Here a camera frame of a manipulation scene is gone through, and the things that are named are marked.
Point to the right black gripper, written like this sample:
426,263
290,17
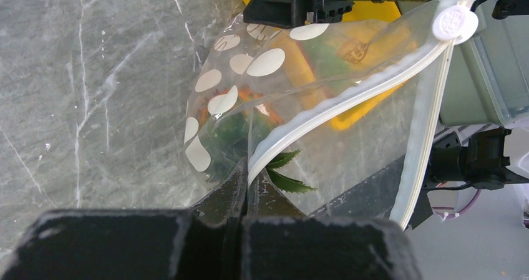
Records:
287,14

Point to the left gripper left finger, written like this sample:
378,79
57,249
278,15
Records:
199,242

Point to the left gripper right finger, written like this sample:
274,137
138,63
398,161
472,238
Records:
278,241

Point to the clear dotted zip top bag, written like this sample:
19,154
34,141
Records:
247,67

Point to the orange toy pineapple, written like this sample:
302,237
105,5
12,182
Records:
228,138

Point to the clear plastic storage box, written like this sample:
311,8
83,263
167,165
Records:
488,75

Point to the black base frame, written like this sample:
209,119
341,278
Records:
486,160

